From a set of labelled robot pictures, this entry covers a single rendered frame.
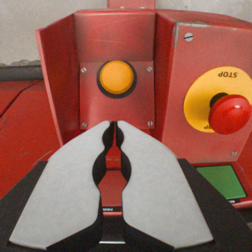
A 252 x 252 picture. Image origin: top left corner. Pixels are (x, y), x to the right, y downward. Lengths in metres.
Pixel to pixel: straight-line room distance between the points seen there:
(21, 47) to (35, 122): 0.57
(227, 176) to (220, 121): 0.09
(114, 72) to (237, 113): 0.13
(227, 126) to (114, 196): 0.12
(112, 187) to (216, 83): 0.14
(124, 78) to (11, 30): 0.89
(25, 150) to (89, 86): 0.30
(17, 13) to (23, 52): 0.19
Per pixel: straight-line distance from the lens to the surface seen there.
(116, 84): 0.22
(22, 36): 1.05
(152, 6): 0.83
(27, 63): 1.08
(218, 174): 0.24
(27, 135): 0.54
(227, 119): 0.18
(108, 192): 0.21
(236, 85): 0.20
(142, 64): 0.24
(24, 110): 0.65
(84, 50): 0.24
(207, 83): 0.18
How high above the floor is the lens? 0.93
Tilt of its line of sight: 53 degrees down
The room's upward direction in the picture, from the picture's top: 178 degrees clockwise
